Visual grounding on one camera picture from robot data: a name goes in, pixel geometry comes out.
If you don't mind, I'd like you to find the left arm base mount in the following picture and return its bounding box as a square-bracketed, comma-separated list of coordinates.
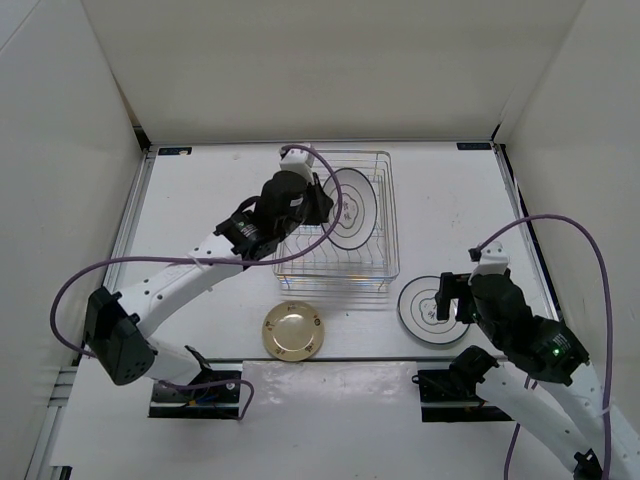
[148, 346, 253, 421]

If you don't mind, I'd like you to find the aluminium table rail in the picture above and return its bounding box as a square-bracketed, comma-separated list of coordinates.
[25, 148, 152, 479]

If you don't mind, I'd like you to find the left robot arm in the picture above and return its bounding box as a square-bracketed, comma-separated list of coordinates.
[84, 170, 334, 400]

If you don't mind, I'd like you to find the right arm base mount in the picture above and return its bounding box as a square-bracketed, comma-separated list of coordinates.
[411, 346, 512, 423]

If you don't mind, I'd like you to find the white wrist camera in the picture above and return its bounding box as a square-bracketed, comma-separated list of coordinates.
[471, 241, 510, 277]
[279, 147, 315, 182]

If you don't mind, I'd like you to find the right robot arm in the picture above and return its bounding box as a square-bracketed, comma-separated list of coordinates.
[435, 272, 639, 479]

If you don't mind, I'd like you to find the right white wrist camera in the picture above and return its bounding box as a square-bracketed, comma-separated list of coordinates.
[471, 241, 510, 277]

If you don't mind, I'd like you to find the beige patterned plate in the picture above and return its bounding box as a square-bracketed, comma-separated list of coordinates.
[261, 301, 325, 362]

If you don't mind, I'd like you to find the white plate teal rim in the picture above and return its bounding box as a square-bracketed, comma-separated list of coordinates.
[396, 275, 469, 346]

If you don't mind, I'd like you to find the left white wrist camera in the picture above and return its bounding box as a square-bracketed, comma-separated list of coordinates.
[279, 147, 315, 182]

